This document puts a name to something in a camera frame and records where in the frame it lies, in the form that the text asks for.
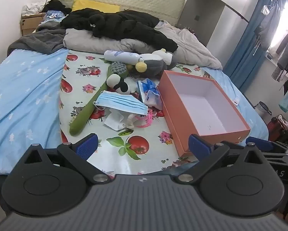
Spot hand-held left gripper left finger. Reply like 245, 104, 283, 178
21, 133, 112, 185

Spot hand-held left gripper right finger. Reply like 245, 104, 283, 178
178, 134, 267, 185

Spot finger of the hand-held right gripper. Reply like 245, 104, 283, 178
245, 137, 275, 153

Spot white paper tissue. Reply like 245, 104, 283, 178
104, 108, 135, 131

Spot orange cardboard box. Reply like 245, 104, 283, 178
158, 70, 251, 158

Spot blue face mask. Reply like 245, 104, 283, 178
93, 90, 149, 116

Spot panda plush toy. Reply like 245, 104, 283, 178
106, 73, 132, 94

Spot blue tissue packet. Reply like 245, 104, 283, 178
137, 78, 163, 111

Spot red bag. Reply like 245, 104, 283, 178
267, 115, 288, 138

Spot white trash bin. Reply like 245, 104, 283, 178
255, 101, 272, 119

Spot fruit printed tablecloth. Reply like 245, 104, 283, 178
58, 49, 215, 175

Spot light blue bed sheet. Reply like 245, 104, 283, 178
0, 48, 270, 180

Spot blue curtain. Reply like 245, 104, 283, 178
223, 0, 283, 90

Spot grey penguin plush toy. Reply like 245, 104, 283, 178
128, 49, 177, 77

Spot white bottle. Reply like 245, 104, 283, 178
104, 50, 144, 65

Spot grey duvet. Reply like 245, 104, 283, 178
63, 20, 223, 70

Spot dark grey blanket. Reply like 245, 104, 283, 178
7, 22, 68, 54

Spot hanging grey-blue garment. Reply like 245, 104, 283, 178
253, 2, 283, 51

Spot black jacket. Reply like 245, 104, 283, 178
60, 8, 178, 53

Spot cardboard box nightstand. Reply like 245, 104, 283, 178
21, 12, 48, 36

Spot grey wardrobe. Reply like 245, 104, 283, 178
179, 0, 250, 51

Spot blue printed cloth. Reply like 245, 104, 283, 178
41, 10, 65, 24

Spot yellow pillow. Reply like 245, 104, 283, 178
72, 0, 121, 14

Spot black cloth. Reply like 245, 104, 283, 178
41, 0, 72, 15

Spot white crumpled clothes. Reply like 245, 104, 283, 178
22, 2, 48, 17

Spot green long-handled massage brush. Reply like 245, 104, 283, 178
69, 62, 129, 136

